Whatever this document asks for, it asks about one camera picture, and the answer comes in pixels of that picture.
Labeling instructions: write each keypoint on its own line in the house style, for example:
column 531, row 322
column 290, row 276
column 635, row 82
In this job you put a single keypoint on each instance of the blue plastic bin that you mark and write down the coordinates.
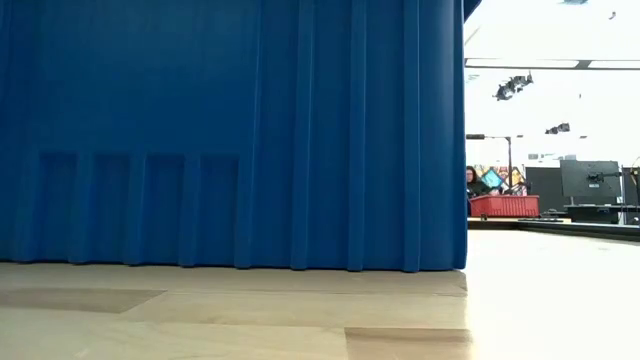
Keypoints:
column 225, row 125

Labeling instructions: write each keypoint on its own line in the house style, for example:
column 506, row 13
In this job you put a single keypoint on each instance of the red plastic bin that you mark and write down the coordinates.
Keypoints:
column 505, row 206

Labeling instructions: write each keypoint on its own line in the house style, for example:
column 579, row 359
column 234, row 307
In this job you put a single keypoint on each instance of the person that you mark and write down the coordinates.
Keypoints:
column 472, row 184

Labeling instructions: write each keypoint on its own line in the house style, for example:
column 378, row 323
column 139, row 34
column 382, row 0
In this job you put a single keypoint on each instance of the black pole stand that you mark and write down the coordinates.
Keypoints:
column 509, row 165

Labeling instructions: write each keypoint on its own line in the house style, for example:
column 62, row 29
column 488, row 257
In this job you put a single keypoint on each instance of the black ceiling light fixture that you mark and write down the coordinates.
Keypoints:
column 512, row 86
column 557, row 129

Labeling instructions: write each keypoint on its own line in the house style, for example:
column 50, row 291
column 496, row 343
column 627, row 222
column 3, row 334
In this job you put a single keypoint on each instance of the black partition panel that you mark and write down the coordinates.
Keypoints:
column 542, row 190

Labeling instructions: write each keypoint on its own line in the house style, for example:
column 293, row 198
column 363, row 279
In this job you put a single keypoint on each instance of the dark grey monitor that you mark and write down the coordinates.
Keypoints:
column 590, row 177

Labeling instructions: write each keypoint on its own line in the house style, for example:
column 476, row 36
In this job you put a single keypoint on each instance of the black background desk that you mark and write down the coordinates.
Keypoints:
column 595, row 214

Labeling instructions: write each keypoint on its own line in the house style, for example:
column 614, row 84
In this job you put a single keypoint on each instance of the colourful wall artwork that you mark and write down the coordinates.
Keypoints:
column 500, row 177

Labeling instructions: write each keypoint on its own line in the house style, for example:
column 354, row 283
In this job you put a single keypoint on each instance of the black aluminium table frame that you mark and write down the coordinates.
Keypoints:
column 575, row 228

